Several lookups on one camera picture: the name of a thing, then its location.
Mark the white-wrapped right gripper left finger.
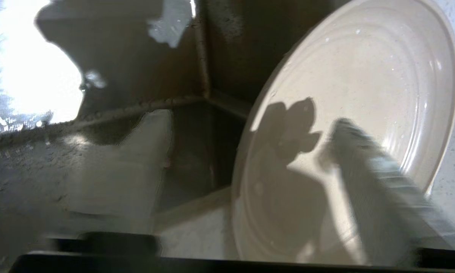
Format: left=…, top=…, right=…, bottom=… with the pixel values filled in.
left=61, top=109, right=174, bottom=254

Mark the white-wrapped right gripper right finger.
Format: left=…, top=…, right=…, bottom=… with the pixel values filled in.
left=328, top=118, right=455, bottom=266

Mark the cream round plate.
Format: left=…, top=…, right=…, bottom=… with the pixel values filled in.
left=231, top=0, right=455, bottom=266

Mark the stainless steel sink basin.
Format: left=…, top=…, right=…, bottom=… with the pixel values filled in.
left=0, top=0, right=258, bottom=228

